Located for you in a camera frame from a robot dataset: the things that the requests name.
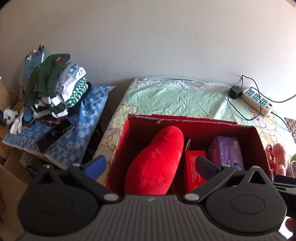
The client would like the purple tissue pack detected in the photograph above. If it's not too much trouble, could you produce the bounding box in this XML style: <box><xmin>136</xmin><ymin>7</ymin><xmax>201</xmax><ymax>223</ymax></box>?
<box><xmin>207</xmin><ymin>136</ymin><xmax>244</xmax><ymax>171</ymax></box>

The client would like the red plush pillow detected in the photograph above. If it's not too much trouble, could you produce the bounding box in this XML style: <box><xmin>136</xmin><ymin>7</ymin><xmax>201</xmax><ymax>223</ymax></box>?
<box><xmin>125</xmin><ymin>126</ymin><xmax>184</xmax><ymax>195</ymax></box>

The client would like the person's right hand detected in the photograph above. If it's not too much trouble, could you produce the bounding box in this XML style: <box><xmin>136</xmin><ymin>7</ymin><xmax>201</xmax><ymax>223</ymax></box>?
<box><xmin>285</xmin><ymin>217</ymin><xmax>296</xmax><ymax>241</ymax></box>

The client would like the roll of patterned tape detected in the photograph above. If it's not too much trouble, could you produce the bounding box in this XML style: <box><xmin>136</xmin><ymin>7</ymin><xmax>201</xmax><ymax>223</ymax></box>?
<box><xmin>286</xmin><ymin>161</ymin><xmax>296</xmax><ymax>178</ymax></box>

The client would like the small red box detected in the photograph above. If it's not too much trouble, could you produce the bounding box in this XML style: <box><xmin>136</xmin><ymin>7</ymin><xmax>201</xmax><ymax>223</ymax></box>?
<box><xmin>185</xmin><ymin>139</ymin><xmax>206</xmax><ymax>193</ymax></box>

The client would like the pink plush toy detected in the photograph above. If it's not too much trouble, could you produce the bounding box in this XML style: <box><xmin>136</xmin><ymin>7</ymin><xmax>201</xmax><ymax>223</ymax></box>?
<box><xmin>265</xmin><ymin>143</ymin><xmax>287</xmax><ymax>176</ymax></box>

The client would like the blue checkered cloth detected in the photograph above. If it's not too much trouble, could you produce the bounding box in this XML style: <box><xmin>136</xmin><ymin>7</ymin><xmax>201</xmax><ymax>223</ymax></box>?
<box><xmin>3</xmin><ymin>85</ymin><xmax>114</xmax><ymax>169</ymax></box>

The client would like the black tablet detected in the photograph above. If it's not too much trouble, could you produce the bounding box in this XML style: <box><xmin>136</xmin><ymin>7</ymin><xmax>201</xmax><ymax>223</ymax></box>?
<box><xmin>37</xmin><ymin>120</ymin><xmax>74</xmax><ymax>154</ymax></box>

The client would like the red storage box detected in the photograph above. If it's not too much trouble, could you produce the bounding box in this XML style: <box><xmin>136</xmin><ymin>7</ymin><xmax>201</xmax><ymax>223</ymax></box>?
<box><xmin>104</xmin><ymin>115</ymin><xmax>271</xmax><ymax>195</ymax></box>

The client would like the white power strip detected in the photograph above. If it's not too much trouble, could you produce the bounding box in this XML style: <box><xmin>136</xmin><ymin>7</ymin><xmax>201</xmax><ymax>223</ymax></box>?
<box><xmin>241</xmin><ymin>88</ymin><xmax>273</xmax><ymax>117</ymax></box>

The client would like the black power adapter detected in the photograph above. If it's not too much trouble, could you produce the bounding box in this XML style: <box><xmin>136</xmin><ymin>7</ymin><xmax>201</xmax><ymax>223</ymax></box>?
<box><xmin>228</xmin><ymin>86</ymin><xmax>242</xmax><ymax>99</ymax></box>

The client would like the pile of folded clothes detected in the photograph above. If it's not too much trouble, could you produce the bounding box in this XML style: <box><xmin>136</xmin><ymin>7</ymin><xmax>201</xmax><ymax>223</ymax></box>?
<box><xmin>25</xmin><ymin>53</ymin><xmax>86</xmax><ymax>119</ymax></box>

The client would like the green patterned table cloth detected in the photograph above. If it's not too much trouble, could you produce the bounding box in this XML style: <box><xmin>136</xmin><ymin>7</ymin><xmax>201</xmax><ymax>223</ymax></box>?
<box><xmin>93</xmin><ymin>76</ymin><xmax>296</xmax><ymax>186</ymax></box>

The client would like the white plush toy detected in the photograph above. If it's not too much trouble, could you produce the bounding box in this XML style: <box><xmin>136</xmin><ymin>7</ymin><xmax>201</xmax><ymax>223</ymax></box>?
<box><xmin>3</xmin><ymin>107</ymin><xmax>25</xmax><ymax>135</ymax></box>

